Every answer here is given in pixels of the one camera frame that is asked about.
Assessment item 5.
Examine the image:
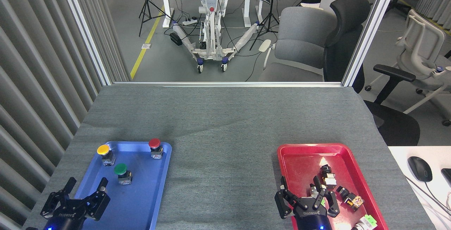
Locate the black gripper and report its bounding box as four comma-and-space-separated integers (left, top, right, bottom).
41, 177, 111, 230
274, 175, 341, 230

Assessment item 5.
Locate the green push button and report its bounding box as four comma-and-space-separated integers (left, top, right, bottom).
113, 163, 133, 185

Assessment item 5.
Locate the yellow push button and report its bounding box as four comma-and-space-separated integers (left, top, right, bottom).
97, 144, 116, 166

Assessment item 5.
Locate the red push button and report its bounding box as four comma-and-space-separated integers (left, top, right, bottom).
148, 138, 164, 159

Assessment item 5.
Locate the red plastic tray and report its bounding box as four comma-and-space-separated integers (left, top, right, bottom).
277, 143, 389, 230

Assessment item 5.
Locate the blue plastic tray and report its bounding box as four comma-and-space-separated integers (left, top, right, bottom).
59, 141, 172, 230

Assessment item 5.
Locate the black computer mouse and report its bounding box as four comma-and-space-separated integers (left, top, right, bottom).
408, 156, 433, 182

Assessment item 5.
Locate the white side table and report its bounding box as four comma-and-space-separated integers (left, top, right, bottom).
388, 146, 451, 230

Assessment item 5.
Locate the grey office chair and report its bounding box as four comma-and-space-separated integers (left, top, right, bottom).
258, 6, 338, 82

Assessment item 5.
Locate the black office chair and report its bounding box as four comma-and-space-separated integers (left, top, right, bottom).
323, 0, 421, 147

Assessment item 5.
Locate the black tripod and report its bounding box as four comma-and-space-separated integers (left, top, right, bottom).
138, 0, 173, 37
249, 0, 281, 51

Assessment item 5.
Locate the white mesh office chair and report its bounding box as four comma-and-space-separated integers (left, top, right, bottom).
364, 9, 451, 127

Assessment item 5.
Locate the white desk leg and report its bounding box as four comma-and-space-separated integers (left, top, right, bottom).
243, 0, 263, 28
161, 0, 175, 29

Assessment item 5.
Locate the silver switch with green label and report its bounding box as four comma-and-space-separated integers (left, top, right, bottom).
309, 184, 326, 207

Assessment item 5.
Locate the black knob white switch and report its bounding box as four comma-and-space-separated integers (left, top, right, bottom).
320, 165, 337, 188

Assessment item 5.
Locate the black switch with amber block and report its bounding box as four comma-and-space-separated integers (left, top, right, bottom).
336, 186, 365, 211

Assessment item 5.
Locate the silver switch with green block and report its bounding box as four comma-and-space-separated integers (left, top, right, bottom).
352, 214, 378, 230

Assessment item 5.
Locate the black mouse cable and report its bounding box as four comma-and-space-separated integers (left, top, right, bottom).
403, 175, 451, 220

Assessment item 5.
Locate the silver frame crossbar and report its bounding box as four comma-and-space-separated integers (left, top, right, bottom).
112, 81, 344, 88

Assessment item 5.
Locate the silver frame post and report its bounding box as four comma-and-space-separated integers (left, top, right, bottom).
58, 0, 113, 86
341, 0, 402, 87

